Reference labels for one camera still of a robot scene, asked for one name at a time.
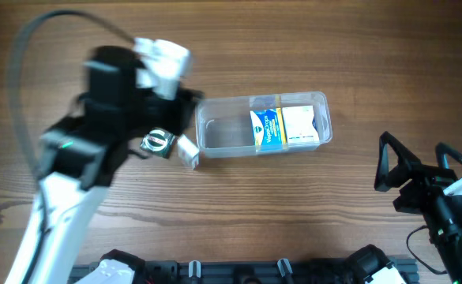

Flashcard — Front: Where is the clear plastic container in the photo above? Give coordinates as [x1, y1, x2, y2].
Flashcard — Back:
[196, 92, 332, 158]

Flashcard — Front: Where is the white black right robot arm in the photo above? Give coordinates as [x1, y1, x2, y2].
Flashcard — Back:
[374, 132, 462, 283]

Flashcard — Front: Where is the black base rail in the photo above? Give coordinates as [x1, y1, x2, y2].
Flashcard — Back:
[70, 258, 419, 284]

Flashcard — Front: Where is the dark green square sachet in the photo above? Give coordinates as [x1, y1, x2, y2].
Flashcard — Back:
[140, 128, 175, 159]

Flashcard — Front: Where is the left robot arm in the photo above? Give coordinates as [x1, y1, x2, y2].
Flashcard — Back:
[6, 39, 202, 283]

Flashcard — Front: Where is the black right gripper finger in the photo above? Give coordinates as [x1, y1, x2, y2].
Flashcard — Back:
[435, 143, 462, 169]
[374, 131, 423, 193]

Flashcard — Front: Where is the white green medicine box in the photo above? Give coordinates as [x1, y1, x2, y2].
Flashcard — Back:
[176, 135, 200, 170]

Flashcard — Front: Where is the white blue medicine box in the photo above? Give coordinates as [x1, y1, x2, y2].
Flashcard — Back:
[282, 106, 320, 144]

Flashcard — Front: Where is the blue yellow VapoDrops box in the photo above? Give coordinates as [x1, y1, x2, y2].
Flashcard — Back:
[250, 107, 287, 152]

